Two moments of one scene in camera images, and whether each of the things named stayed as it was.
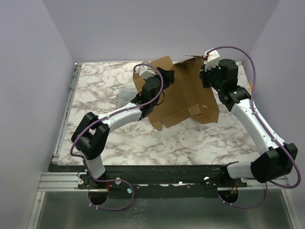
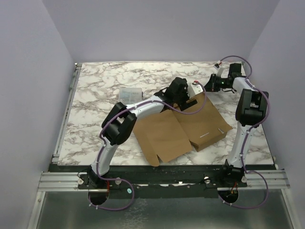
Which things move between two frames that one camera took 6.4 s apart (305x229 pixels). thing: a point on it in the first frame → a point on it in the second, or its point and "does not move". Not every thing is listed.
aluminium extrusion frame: [53, 180] does not move
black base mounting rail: [138, 182] does not move
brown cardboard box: [190, 94] → [170, 132]
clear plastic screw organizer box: [126, 95] does not move
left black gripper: [167, 78] → [186, 96]
